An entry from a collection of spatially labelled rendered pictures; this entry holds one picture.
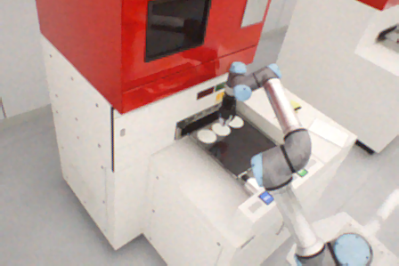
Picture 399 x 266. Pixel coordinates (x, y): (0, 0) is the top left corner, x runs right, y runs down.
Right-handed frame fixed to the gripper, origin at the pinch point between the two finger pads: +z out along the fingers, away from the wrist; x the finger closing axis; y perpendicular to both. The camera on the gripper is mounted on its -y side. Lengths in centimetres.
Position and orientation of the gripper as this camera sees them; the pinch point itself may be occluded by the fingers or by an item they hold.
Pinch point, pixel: (223, 124)
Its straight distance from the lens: 177.4
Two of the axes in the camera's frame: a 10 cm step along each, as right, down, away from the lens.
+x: -9.8, -2.0, 0.1
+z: -1.5, 7.5, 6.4
